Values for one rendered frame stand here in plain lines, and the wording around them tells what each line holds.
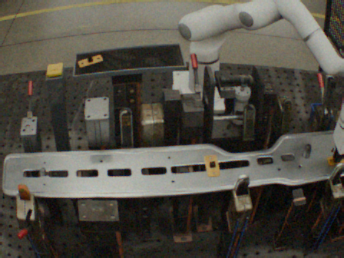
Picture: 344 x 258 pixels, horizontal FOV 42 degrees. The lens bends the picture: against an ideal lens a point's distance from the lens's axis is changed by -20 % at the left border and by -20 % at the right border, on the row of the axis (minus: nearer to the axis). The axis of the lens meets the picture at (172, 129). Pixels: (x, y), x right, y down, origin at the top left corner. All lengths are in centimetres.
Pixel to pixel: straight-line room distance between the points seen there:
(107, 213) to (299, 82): 136
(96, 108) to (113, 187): 25
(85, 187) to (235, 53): 242
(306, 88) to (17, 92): 144
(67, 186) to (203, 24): 76
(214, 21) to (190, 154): 49
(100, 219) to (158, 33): 265
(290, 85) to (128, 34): 180
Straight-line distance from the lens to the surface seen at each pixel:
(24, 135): 167
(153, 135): 166
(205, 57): 202
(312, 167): 168
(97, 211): 146
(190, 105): 168
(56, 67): 175
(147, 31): 398
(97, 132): 164
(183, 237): 180
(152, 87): 234
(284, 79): 249
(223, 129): 178
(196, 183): 157
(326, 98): 177
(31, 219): 143
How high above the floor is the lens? 220
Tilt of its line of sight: 44 degrees down
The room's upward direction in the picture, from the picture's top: 2 degrees clockwise
